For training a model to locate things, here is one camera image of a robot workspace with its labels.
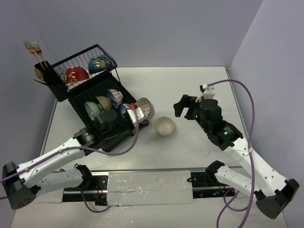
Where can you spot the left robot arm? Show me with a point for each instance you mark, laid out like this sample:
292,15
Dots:
26,181

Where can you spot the white taped sheet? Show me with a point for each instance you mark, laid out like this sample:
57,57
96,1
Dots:
149,188

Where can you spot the blue triangle pattern bowl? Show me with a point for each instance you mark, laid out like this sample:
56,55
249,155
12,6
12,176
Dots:
115,96

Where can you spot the gold spoon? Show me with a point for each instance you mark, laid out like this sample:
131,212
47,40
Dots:
38,74

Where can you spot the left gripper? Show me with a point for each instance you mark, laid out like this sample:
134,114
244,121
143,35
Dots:
129,120

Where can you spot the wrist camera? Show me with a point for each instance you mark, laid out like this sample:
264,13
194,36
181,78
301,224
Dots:
207,92
135,113

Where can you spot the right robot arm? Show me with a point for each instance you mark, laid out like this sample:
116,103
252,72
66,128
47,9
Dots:
272,191

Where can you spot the patterned brown white bowl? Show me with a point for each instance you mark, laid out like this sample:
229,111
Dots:
146,107

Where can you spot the beige black bowl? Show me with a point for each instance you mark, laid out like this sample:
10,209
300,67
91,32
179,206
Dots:
104,101

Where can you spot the black wire dish rack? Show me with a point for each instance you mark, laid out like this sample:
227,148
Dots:
98,83

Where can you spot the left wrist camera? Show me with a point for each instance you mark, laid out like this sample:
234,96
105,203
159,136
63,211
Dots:
135,113

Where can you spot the gold fork right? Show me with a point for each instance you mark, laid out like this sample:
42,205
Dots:
39,51

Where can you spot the black cutlery holder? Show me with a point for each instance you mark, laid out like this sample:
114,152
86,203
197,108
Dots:
52,78

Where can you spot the blue floral porcelain bowl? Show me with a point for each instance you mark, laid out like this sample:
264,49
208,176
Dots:
123,108

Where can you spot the white floral bowl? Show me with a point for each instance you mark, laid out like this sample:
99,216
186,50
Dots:
75,74

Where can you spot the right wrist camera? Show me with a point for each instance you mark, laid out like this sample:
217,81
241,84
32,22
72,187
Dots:
207,92

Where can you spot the cream bowl with feet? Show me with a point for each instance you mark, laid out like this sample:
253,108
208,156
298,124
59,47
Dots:
164,126

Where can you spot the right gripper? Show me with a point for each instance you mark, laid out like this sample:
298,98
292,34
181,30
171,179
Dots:
186,101

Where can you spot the green celadon bowl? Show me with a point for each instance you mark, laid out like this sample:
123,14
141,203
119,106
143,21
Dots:
93,109

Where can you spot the blue gold globe bowl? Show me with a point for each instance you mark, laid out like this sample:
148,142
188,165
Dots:
99,63

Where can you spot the gold fork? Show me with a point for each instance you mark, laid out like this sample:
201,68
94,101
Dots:
39,51
31,50

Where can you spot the gold fork left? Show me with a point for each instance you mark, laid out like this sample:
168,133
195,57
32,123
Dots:
31,50

